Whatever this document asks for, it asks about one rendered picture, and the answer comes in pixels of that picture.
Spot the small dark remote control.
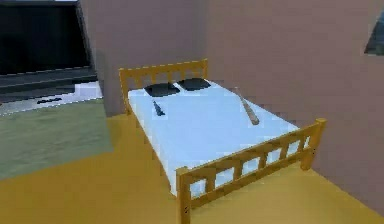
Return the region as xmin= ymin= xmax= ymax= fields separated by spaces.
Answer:
xmin=152 ymin=100 xmax=166 ymax=117

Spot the black pillow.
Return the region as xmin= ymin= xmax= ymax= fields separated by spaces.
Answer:
xmin=143 ymin=82 xmax=181 ymax=98
xmin=176 ymin=77 xmax=212 ymax=92

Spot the wooden baseball bat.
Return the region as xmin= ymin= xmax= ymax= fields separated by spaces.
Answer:
xmin=234 ymin=87 xmax=261 ymax=126

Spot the wooden bed with white mattress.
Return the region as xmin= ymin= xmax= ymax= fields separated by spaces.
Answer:
xmin=118 ymin=58 xmax=328 ymax=224

